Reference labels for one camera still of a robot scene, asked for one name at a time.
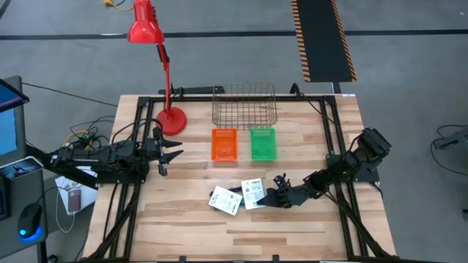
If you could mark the computer monitor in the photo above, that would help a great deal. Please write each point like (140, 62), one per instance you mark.
(7, 135)

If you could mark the grey computer case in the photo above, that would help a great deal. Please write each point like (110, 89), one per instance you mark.
(22, 190)

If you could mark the white paper sheet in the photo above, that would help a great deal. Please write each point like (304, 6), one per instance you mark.
(62, 184)

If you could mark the red desk lamp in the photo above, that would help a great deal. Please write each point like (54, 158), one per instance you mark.
(146, 25)

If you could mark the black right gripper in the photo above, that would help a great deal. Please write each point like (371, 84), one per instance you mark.
(292, 193)

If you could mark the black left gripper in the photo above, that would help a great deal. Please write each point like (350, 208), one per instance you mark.
(155, 149)

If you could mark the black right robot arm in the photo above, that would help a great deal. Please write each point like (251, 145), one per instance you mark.
(369, 146)

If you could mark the black mat yellow striped edges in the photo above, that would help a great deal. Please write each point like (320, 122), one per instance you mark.
(321, 36)

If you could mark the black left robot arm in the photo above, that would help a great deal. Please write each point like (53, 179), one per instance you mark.
(91, 157)

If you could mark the black flat bar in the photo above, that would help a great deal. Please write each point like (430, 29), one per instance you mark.
(197, 90)

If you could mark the black computer mouse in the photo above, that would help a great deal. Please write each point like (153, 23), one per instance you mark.
(29, 219)

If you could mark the white printed card package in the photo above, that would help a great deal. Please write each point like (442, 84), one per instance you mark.
(253, 193)
(225, 200)

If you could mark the black diagonal strut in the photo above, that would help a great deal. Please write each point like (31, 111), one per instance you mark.
(80, 179)

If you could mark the brown smartphone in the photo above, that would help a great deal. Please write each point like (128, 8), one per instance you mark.
(74, 200)

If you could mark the black aluminium table frame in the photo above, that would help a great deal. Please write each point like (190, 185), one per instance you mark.
(197, 98)

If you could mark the black clamp bracket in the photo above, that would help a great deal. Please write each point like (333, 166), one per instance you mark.
(294, 89)

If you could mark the green plastic bin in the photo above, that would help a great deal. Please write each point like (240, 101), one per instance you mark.
(263, 144)

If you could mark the orange plastic bin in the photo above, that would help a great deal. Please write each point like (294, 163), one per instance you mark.
(224, 146)

